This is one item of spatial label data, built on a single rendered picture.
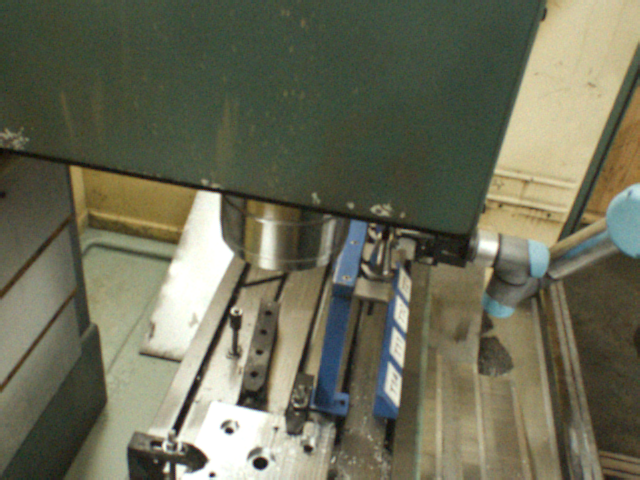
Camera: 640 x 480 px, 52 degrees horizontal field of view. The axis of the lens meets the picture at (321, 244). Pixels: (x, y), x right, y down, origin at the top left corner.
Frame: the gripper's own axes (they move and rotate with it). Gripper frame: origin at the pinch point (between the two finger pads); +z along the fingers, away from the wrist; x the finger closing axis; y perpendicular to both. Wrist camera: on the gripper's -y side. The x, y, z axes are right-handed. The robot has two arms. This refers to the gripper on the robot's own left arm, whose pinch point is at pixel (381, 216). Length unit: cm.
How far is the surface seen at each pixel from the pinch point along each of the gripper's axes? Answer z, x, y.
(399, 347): -10.3, -10.8, 25.3
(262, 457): 11, -48, 22
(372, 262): 0.3, -23.4, -5.3
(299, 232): 10, -58, -33
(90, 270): 84, 32, 64
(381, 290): -2.2, -27.3, -2.7
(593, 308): -113, 140, 115
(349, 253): 4.7, -20.0, -3.6
